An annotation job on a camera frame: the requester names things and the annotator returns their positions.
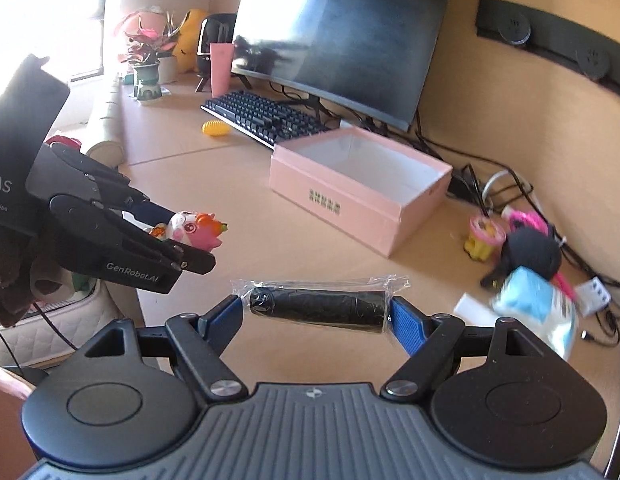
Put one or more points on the pink cup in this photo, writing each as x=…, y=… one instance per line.
x=222, y=70

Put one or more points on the black desk appliance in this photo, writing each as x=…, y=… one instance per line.
x=217, y=27

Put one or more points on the black computer monitor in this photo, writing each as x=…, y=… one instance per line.
x=340, y=35

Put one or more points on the bright window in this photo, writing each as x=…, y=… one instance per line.
x=40, y=10

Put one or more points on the black plush toy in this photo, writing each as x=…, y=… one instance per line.
x=532, y=255

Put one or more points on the white battery charger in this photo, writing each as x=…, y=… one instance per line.
x=592, y=297

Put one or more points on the beige quilted chair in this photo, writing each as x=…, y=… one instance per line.
x=90, y=320

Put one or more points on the potted plant in green pot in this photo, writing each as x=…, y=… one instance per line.
x=146, y=82

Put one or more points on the yellow plush toy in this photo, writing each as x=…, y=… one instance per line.
x=190, y=35

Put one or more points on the yellow spiky ball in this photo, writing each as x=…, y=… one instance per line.
x=216, y=129

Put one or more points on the yellow and pink toy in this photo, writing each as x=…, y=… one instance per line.
x=482, y=235

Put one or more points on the blue and white packet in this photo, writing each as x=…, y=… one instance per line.
x=532, y=300

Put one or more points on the cardboard tube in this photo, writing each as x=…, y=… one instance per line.
x=107, y=130

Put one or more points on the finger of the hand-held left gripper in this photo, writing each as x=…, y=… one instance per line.
x=115, y=250
x=90, y=175

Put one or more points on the pink cardboard box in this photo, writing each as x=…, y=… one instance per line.
x=335, y=200

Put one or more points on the pink white unicorn toy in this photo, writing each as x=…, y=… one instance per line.
x=195, y=230

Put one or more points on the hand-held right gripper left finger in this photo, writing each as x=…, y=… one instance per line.
x=225, y=316

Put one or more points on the black roll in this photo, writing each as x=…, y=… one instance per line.
x=315, y=307

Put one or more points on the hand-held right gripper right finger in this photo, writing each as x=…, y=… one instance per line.
x=407, y=327

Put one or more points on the black keyboard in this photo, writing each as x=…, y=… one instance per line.
x=260, y=112

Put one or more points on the wooden desktop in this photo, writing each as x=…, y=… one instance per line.
x=250, y=240

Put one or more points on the white paper card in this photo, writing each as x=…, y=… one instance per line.
x=472, y=307

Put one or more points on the black power strip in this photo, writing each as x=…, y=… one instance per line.
x=462, y=185

